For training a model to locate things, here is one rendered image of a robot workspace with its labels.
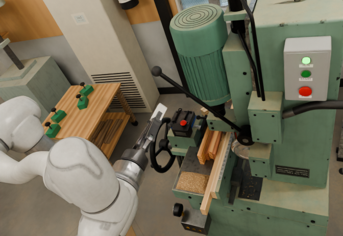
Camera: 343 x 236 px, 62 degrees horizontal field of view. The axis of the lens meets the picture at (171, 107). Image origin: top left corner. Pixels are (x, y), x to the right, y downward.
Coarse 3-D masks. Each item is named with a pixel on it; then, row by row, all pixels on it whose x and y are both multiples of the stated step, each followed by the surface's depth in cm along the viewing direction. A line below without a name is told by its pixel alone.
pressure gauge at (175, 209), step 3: (174, 204) 135; (177, 204) 135; (180, 204) 135; (174, 207) 134; (177, 207) 134; (180, 207) 135; (174, 210) 133; (177, 210) 133; (180, 210) 135; (174, 213) 134; (177, 213) 133; (180, 213) 135; (183, 213) 136; (177, 216) 134; (180, 216) 135
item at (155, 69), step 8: (152, 72) 90; (160, 72) 90; (168, 80) 91; (184, 88) 93; (192, 96) 93; (200, 104) 94; (216, 112) 95; (224, 120) 96; (240, 128) 97; (248, 128) 96; (240, 136) 96; (248, 136) 94; (248, 144) 97; (264, 144) 97
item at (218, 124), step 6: (210, 114) 117; (228, 114) 114; (234, 114) 114; (210, 120) 116; (216, 120) 114; (234, 120) 111; (210, 126) 118; (216, 126) 117; (222, 126) 116; (228, 126) 114
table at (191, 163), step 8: (200, 144) 130; (176, 152) 135; (184, 152) 133; (192, 152) 128; (184, 160) 126; (192, 160) 124; (208, 160) 122; (232, 160) 121; (184, 168) 123; (192, 168) 121; (200, 168) 120; (208, 168) 119; (232, 168) 121; (176, 184) 118; (176, 192) 117; (184, 192) 114; (192, 192) 113; (224, 192) 111; (192, 200) 117; (200, 200) 114; (216, 200) 109; (224, 200) 112
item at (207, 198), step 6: (222, 138) 123; (216, 156) 117; (216, 162) 115; (210, 174) 112; (210, 180) 110; (210, 186) 108; (204, 198) 105; (210, 198) 107; (204, 204) 104; (204, 210) 102
